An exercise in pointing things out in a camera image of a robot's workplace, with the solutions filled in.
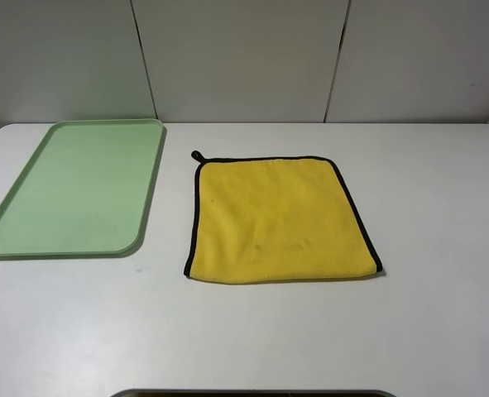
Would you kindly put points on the green plastic tray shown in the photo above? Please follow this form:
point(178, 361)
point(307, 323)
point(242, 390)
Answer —
point(85, 191)

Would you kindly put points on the yellow towel with black trim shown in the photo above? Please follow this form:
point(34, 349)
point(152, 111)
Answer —
point(276, 219)

